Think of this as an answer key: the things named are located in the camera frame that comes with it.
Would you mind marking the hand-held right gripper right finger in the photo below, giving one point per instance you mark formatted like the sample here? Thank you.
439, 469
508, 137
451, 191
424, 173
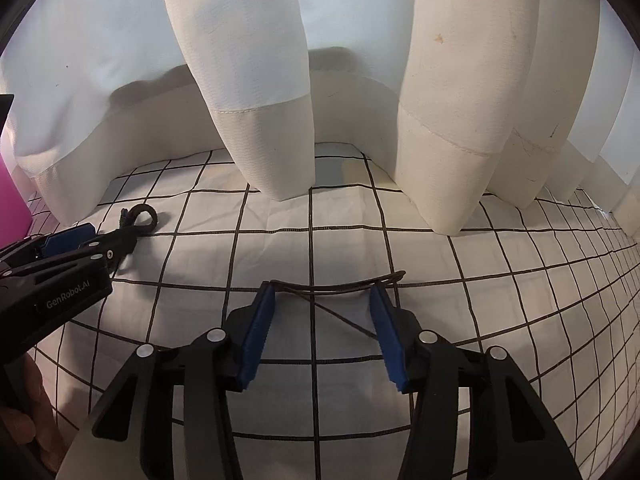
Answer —
387, 340

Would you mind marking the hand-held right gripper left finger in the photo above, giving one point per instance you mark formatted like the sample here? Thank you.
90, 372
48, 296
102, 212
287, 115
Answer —
255, 340

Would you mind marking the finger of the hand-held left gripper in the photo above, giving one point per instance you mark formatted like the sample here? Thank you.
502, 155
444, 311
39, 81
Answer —
115, 247
70, 236

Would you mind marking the person's left hand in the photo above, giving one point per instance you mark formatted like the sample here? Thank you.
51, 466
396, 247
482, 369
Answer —
40, 410

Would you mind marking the pink plastic container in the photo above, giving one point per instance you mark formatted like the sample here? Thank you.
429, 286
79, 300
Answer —
12, 210

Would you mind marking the white black grid cloth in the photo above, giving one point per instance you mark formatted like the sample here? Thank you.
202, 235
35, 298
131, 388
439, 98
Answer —
450, 310

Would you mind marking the white curtain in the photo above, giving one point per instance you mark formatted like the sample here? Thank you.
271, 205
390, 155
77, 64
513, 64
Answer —
250, 110

